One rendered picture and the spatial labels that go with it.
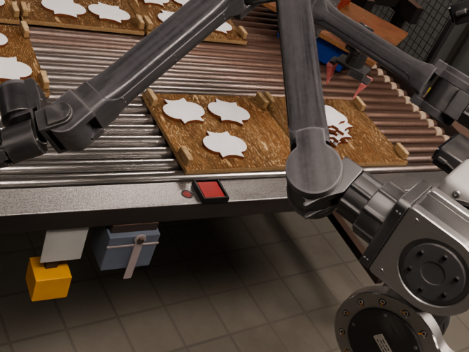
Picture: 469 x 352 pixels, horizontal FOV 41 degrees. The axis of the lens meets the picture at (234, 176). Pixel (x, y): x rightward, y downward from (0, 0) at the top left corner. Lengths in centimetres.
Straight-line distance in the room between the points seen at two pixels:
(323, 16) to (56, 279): 88
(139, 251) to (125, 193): 16
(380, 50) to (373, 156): 76
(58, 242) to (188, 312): 112
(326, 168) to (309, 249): 227
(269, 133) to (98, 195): 63
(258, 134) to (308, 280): 119
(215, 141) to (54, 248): 54
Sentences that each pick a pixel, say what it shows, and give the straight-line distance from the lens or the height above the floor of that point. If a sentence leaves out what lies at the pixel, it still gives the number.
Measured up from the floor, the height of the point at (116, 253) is 77.
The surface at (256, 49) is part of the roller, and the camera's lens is 246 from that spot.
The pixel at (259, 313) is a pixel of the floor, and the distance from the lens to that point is 270.
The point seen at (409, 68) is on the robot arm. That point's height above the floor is 146.
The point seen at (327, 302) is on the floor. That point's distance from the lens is 291.
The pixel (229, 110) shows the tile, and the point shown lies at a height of 95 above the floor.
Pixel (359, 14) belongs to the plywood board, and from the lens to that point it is 288.
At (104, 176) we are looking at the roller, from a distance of 158.
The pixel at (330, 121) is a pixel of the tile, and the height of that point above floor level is 100.
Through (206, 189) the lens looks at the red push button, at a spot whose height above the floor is 93.
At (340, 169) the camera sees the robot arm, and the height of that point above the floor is 149.
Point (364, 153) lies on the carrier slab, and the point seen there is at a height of 94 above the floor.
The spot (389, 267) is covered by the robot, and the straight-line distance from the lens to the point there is 86.
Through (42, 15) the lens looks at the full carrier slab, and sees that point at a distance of 217.
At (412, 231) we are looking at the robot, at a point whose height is 148.
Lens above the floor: 192
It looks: 35 degrees down
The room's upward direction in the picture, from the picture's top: 23 degrees clockwise
